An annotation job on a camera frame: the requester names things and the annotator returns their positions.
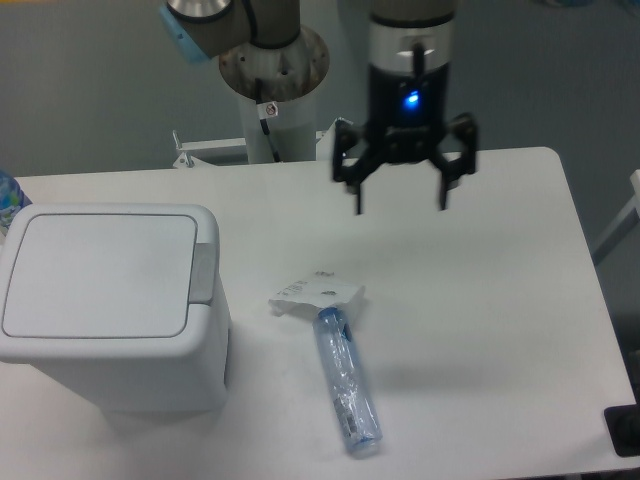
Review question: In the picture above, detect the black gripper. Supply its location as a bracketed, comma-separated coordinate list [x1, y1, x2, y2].
[331, 62, 480, 216]

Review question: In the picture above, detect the white plastic trash can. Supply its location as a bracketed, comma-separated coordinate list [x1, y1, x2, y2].
[1, 203, 231, 412]

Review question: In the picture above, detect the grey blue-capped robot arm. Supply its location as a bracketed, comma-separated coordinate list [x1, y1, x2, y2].
[159, 1, 479, 209]

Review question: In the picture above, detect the crumpled white paper wrapper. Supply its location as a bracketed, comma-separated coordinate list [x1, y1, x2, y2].
[268, 271, 366, 321]

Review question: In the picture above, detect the clear crushed plastic bottle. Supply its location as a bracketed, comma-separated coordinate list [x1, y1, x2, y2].
[313, 307, 383, 456]

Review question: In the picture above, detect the white stand at right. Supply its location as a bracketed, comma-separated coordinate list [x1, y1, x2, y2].
[591, 170, 639, 265]

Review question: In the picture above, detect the black clamp at table edge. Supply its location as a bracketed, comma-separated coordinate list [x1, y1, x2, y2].
[604, 404, 639, 458]

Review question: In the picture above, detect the blue-labelled bottle behind bin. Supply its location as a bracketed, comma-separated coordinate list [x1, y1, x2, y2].
[0, 171, 32, 237]

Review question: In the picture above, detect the white metal base frame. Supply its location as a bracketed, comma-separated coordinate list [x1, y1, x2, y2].
[172, 117, 352, 169]

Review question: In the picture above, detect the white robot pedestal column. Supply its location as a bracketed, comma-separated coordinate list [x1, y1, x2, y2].
[238, 93, 316, 164]

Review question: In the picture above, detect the black cable on pedestal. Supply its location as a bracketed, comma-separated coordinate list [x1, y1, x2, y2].
[254, 77, 282, 163]

